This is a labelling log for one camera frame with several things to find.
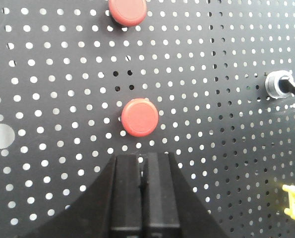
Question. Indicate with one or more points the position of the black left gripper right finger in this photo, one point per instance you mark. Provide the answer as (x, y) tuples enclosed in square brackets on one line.
[(160, 215)]

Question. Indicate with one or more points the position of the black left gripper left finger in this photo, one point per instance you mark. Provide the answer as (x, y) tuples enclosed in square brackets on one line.
[(126, 214)]

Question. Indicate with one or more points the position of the lower red push button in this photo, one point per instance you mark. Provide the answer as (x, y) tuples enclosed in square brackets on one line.
[(139, 117)]

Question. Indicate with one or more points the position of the red push button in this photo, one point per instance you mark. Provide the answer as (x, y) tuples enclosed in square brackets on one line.
[(139, 117), (128, 13)]

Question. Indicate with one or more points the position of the upper red push button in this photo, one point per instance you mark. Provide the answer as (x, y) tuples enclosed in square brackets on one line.
[(128, 13)]

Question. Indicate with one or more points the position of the black perforated pegboard panel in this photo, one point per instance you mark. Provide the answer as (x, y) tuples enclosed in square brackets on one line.
[(67, 70)]

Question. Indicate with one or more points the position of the black rotary selector knob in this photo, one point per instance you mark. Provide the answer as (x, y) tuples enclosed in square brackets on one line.
[(280, 84)]

